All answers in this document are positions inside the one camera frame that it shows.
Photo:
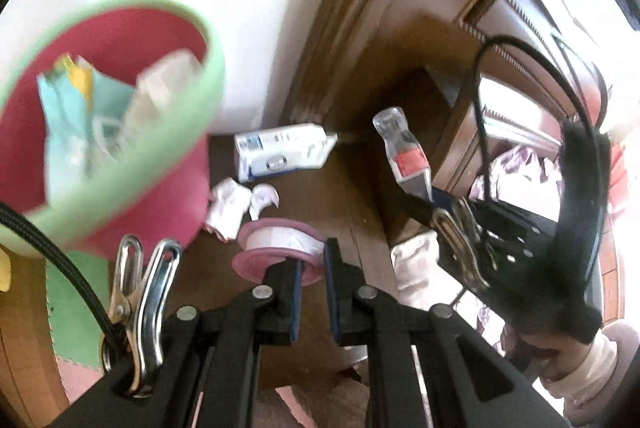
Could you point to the clear bottle with red label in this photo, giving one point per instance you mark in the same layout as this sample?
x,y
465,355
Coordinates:
x,y
402,142

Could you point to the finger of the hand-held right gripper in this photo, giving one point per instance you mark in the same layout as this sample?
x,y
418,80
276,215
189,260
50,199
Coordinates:
x,y
425,203

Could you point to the white plastic bag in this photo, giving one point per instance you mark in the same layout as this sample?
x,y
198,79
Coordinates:
x,y
165,77

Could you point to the wooden cabinet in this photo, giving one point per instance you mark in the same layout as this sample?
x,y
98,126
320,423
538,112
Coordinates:
x,y
25,358

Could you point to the white torn tissue piece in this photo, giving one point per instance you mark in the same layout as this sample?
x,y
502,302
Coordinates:
x,y
265,198

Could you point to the white blue cardboard box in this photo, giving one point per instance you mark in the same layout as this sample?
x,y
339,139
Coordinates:
x,y
280,152

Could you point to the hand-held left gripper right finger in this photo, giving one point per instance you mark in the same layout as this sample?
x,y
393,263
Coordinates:
x,y
332,293

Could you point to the dark wooden nightstand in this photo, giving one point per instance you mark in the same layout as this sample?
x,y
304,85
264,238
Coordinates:
x,y
400,7

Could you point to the metal spring clip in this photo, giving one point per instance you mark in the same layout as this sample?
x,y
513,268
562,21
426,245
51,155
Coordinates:
x,y
150,288
460,243

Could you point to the green foam mat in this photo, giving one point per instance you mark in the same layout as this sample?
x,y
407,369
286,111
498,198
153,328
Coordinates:
x,y
75,308

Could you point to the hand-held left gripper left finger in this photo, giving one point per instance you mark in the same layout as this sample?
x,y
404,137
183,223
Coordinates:
x,y
295,293

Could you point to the red bin with green rim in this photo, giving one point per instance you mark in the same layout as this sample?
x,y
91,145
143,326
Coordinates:
x,y
150,47

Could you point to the teal wet wipes pack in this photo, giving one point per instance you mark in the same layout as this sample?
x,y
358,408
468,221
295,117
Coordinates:
x,y
65,107

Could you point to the pink foam mat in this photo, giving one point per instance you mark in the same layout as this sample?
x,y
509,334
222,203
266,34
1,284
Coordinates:
x,y
82,383

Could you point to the pink tape roll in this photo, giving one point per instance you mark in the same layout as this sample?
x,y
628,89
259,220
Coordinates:
x,y
280,238

